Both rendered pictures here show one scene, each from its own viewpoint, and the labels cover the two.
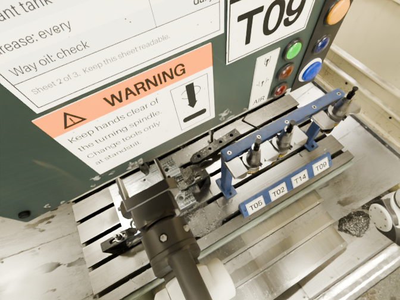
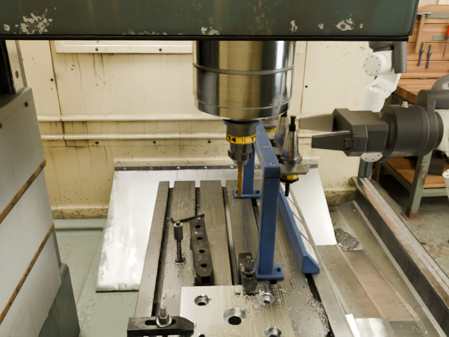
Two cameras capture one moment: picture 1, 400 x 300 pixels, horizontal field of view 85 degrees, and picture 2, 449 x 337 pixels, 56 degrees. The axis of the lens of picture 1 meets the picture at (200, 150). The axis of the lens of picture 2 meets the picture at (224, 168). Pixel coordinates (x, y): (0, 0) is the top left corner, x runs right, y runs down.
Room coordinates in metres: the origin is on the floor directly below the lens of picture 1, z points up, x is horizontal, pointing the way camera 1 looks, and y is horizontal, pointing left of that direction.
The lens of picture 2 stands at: (0.16, 0.82, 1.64)
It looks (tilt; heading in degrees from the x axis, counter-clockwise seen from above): 25 degrees down; 286
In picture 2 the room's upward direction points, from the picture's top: 1 degrees clockwise
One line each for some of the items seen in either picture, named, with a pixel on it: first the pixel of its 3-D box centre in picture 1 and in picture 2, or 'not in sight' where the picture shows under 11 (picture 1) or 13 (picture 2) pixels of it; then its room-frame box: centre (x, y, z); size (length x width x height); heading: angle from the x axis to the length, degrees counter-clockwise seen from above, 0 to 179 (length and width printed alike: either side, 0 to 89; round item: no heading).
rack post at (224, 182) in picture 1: (226, 174); (267, 227); (0.30, -0.08, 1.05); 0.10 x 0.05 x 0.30; 19
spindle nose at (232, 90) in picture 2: not in sight; (242, 68); (0.32, 0.18, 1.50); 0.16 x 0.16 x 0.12
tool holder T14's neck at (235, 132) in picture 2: not in sight; (241, 130); (0.32, 0.18, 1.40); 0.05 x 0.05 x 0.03
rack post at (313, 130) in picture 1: (318, 123); (248, 157); (0.45, -0.50, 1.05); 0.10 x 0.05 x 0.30; 19
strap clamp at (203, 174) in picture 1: (194, 182); (247, 280); (0.32, 0.05, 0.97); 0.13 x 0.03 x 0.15; 109
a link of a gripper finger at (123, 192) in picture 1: (121, 193); (331, 142); (0.17, 0.18, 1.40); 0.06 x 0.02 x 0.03; 20
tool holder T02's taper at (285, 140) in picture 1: (286, 136); (282, 127); (0.30, -0.26, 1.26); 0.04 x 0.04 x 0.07
